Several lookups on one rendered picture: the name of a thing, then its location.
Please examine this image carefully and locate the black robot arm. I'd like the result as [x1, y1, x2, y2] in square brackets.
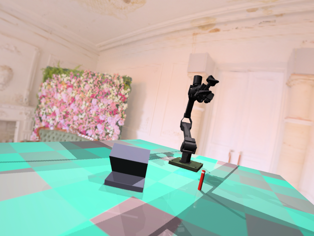
[179, 75, 214, 164]

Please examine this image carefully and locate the dark grey sloped panel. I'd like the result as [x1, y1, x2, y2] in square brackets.
[104, 143, 150, 193]

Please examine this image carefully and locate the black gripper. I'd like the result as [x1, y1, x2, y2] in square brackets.
[194, 75, 219, 103]

